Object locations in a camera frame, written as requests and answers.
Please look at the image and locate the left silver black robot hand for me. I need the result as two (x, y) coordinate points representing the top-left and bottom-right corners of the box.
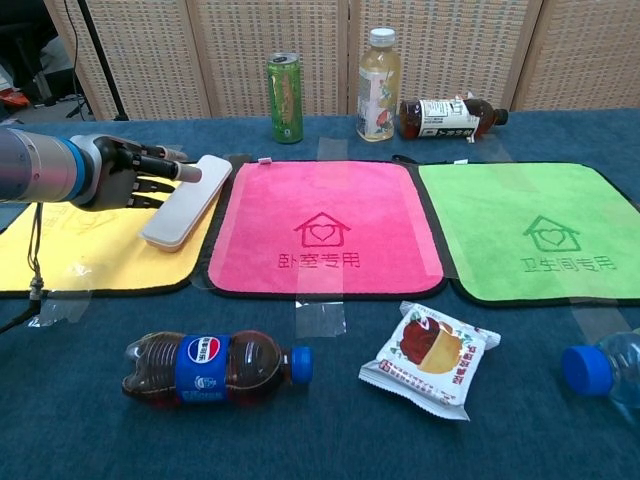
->
(74, 132), (204, 214)

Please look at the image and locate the white rectangular case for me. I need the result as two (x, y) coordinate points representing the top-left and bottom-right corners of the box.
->
(138, 153), (234, 254)

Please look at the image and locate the yellow towel mat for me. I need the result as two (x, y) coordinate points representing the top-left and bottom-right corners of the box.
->
(0, 162), (224, 300)

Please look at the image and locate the pink towel mat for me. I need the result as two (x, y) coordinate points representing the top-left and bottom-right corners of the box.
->
(206, 159), (448, 301)

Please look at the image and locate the green towel mat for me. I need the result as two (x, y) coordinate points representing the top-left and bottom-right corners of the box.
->
(417, 160), (640, 307)

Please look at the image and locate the clear tape piece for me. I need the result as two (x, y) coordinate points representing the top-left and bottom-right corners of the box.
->
(492, 139), (521, 164)
(569, 299), (634, 346)
(27, 292), (94, 326)
(317, 137), (349, 162)
(293, 294), (349, 340)

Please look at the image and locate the wicker folding screen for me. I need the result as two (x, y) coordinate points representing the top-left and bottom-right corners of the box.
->
(42, 0), (640, 121)

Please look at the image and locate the green drink can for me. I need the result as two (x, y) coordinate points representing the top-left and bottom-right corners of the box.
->
(265, 51), (305, 145)

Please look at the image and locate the Pepsi cola bottle blue cap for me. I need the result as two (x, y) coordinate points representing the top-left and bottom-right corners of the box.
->
(121, 329), (315, 409)

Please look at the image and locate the yellow tea bottle white cap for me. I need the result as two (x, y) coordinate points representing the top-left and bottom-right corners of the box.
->
(355, 27), (403, 143)

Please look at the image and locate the dark tea bottle black cap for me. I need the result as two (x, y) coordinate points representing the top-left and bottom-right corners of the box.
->
(398, 92), (510, 143)

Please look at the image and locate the blue table cover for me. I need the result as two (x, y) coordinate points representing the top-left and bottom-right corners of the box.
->
(0, 107), (640, 480)

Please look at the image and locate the white snack cake packet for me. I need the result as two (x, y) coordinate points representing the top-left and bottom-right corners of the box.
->
(357, 301), (502, 422)

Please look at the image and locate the clear water bottle blue cap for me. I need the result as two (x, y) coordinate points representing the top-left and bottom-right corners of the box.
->
(560, 329), (640, 426)

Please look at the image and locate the black power cable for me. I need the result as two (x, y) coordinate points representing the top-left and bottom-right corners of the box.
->
(62, 0), (82, 101)

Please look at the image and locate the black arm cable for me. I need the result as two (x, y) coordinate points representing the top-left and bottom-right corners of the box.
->
(0, 199), (46, 336)

